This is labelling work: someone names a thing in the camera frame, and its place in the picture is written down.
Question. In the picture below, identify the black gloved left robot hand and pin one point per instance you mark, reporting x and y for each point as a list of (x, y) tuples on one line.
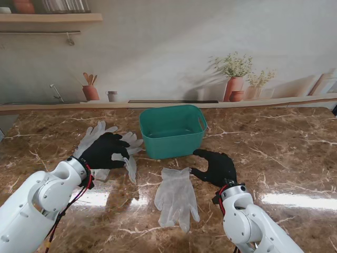
[(105, 153)]

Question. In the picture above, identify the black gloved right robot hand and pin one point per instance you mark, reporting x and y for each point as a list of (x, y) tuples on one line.
[(221, 168)]

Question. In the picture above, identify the teal plastic basket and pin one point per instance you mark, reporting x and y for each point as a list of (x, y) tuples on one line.
[(171, 147)]

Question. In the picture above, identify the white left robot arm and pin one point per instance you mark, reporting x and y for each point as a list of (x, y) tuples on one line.
[(31, 205)]

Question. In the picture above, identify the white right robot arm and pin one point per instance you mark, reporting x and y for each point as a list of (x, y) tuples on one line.
[(245, 218)]

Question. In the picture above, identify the wooden counter ledge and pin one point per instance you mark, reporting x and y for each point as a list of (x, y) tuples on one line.
[(79, 106)]

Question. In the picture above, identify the terracotta utensil pot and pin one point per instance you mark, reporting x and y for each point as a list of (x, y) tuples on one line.
[(90, 92)]

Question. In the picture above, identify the leaning wooden cutting boards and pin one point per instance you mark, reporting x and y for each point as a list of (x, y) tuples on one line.
[(319, 84)]

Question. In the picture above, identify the red-brown pot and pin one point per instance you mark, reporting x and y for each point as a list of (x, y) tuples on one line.
[(24, 6)]

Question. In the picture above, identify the white bowl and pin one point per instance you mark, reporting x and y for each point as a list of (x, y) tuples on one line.
[(4, 10)]

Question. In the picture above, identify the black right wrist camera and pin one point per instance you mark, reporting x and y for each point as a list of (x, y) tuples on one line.
[(218, 197)]

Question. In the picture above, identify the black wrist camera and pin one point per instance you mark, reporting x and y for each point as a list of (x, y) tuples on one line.
[(90, 182), (218, 197)]

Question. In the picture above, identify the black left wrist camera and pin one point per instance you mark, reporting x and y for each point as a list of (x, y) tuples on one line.
[(90, 182)]

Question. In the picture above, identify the metal wall rail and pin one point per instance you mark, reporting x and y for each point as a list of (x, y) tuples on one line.
[(39, 31)]

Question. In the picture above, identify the wooden wall shelf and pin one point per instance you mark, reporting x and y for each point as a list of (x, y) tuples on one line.
[(52, 17)]

